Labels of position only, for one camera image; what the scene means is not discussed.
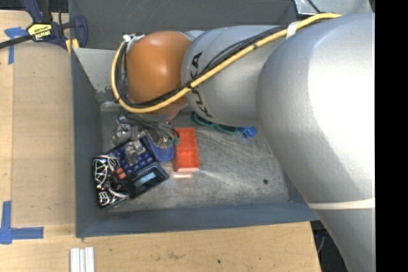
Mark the pale wood board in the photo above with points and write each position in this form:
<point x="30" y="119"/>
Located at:
<point x="41" y="137"/>

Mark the red-orange flat block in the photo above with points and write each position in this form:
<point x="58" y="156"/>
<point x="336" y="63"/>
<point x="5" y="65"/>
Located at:
<point x="186" y="151"/>

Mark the dark blue calculator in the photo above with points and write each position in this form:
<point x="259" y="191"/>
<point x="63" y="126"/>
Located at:
<point x="145" y="176"/>

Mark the blue cup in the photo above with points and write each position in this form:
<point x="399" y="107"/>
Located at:
<point x="164" y="153"/>

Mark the black pouch with white pattern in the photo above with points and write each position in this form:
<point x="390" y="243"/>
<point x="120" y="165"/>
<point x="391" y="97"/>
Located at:
<point x="103" y="183"/>

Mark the small blue block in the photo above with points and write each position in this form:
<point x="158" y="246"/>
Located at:
<point x="249" y="132"/>

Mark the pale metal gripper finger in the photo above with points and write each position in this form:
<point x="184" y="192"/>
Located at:
<point x="120" y="133"/>
<point x="135" y="151"/>

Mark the grey metal bin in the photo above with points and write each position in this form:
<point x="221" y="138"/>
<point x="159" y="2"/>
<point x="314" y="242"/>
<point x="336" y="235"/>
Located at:
<point x="229" y="165"/>

